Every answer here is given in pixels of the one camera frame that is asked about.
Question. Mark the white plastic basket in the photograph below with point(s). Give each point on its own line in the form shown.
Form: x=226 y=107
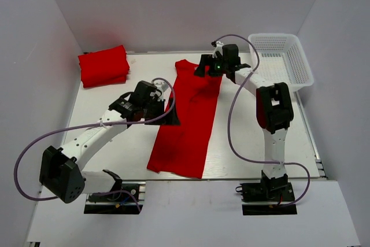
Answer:
x=281 y=58

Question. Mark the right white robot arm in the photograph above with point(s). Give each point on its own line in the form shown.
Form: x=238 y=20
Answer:
x=274 y=110

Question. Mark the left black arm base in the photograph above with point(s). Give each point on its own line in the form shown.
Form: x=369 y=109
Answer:
x=128 y=201

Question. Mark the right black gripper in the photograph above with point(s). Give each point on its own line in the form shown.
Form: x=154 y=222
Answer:
x=205 y=61

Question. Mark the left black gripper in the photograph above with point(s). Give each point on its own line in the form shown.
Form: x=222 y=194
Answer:
x=170 y=119

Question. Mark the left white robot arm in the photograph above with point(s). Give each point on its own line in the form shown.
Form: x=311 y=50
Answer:
x=62 y=169

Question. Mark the folded red t shirt stack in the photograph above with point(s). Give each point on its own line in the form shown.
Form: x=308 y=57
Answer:
x=105 y=67

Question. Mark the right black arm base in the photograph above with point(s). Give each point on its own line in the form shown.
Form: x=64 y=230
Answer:
x=257 y=202

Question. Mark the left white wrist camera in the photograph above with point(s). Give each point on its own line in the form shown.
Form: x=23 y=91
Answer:
x=161 y=87

